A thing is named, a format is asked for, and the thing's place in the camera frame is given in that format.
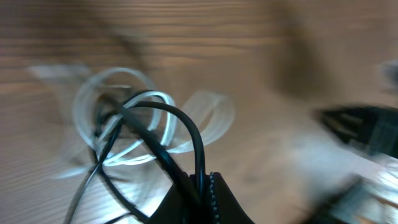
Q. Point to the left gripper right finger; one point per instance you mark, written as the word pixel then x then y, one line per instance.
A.
pixel 222 204

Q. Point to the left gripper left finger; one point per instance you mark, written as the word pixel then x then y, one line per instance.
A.
pixel 175 210

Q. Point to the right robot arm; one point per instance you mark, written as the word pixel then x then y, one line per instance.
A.
pixel 367 132

